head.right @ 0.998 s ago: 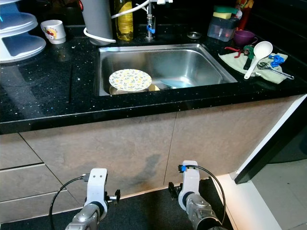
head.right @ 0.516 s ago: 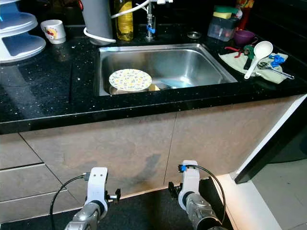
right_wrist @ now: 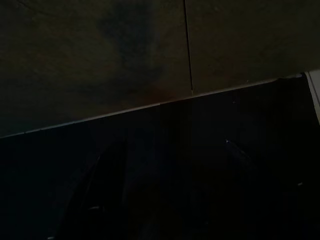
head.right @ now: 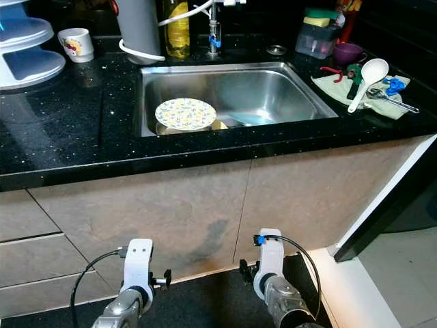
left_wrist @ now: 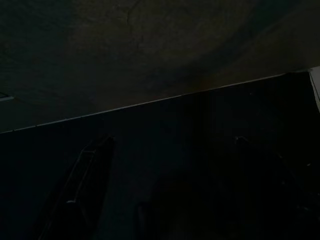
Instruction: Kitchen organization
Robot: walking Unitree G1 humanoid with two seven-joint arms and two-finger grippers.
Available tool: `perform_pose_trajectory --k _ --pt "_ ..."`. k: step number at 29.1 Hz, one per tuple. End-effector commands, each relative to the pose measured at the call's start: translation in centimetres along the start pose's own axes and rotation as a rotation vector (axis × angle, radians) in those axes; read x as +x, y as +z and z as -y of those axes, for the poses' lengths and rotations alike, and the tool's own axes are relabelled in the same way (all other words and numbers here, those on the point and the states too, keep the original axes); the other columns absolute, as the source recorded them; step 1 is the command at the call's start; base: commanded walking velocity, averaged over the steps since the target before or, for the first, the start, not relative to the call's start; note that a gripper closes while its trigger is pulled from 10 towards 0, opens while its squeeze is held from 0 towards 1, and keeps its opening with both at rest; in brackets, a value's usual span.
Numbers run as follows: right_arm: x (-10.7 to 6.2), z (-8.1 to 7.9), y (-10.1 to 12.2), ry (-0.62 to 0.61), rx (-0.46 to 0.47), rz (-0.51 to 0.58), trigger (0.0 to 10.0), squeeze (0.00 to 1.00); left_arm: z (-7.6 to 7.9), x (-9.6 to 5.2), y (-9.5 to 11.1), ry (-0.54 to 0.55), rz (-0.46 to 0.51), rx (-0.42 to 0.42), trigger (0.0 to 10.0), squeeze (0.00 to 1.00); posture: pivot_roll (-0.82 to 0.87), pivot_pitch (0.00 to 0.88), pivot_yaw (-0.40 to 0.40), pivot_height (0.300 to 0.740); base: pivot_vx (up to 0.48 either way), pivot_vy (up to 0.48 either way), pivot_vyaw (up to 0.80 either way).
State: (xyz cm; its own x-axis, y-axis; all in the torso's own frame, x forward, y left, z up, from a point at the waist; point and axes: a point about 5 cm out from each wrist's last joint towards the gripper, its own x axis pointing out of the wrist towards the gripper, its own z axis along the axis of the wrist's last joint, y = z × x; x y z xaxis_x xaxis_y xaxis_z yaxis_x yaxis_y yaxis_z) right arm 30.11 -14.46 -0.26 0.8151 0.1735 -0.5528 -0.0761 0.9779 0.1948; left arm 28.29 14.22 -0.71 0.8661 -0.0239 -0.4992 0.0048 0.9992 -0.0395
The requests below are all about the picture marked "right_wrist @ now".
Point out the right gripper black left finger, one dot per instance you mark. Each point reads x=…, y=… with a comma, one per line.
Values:
x=105, y=190

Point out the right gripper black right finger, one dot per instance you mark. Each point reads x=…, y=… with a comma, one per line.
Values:
x=240, y=190

